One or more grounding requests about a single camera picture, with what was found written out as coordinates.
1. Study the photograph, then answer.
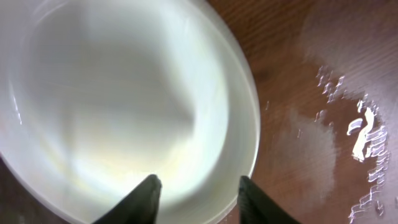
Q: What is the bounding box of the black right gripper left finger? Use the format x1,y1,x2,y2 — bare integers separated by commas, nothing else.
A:
93,174,162,224

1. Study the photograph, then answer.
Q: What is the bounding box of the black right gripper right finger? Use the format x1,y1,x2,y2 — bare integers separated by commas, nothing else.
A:
238,176,299,224

